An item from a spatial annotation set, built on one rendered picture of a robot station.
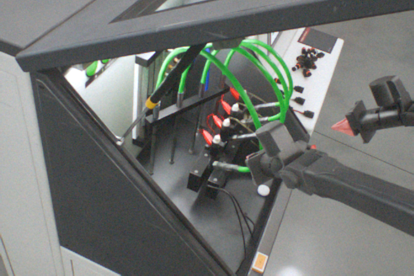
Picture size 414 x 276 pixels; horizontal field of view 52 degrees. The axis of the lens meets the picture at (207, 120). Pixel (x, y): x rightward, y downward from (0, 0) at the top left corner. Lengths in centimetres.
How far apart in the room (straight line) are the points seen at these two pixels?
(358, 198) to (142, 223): 53
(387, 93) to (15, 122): 87
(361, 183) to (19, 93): 69
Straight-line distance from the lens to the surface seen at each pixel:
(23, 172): 119
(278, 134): 87
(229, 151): 140
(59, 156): 103
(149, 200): 97
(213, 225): 140
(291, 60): 189
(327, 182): 77
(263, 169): 97
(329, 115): 328
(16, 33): 92
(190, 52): 68
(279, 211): 134
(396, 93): 112
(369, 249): 263
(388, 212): 69
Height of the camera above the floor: 199
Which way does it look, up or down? 43 degrees down
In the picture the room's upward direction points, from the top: 11 degrees clockwise
